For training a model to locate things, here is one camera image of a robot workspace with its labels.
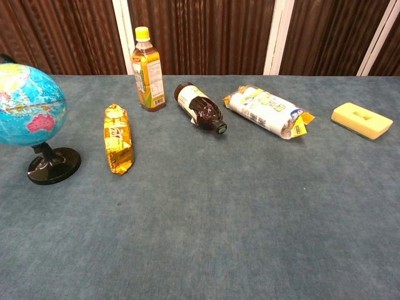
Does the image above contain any blue globe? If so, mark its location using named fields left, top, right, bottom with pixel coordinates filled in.
left=0, top=54, right=82, bottom=186

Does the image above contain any white and yellow plastic package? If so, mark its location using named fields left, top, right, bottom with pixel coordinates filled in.
left=222, top=85, right=316, bottom=141

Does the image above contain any dark bottle with black cap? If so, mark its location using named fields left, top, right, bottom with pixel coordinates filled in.
left=174, top=82, right=228, bottom=136

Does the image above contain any blue table cloth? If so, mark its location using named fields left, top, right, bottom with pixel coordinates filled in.
left=0, top=74, right=400, bottom=300

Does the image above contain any tea bottle with yellow cap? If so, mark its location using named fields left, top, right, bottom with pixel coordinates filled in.
left=131, top=26, right=167, bottom=113

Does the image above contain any yellow sponge with green base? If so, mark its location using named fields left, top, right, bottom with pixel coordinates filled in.
left=331, top=102, right=394, bottom=141

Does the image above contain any white screen frame post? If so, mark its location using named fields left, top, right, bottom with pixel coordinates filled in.
left=263, top=0, right=296, bottom=76
left=356, top=0, right=400, bottom=77
left=111, top=0, right=137, bottom=76

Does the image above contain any yellow snack packet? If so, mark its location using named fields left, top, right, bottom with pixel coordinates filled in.
left=103, top=103, right=136, bottom=176

